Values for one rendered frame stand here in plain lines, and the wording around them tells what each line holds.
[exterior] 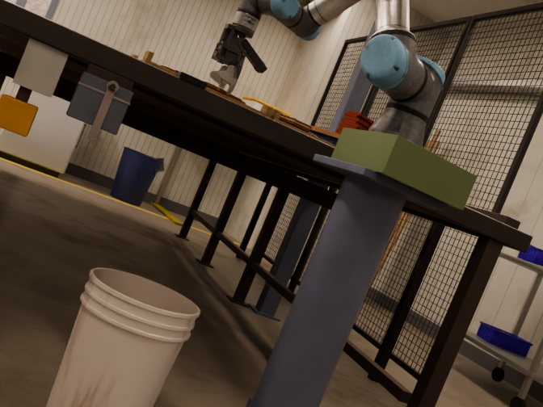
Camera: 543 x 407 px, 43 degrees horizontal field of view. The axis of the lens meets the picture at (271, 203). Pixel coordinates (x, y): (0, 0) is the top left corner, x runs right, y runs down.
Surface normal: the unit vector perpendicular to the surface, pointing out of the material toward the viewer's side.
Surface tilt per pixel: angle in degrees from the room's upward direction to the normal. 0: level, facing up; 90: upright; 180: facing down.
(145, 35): 90
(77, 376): 93
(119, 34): 90
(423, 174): 90
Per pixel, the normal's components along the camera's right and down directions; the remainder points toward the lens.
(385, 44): -0.61, -0.13
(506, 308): -0.84, -0.33
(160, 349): 0.59, 0.33
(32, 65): 0.29, 0.15
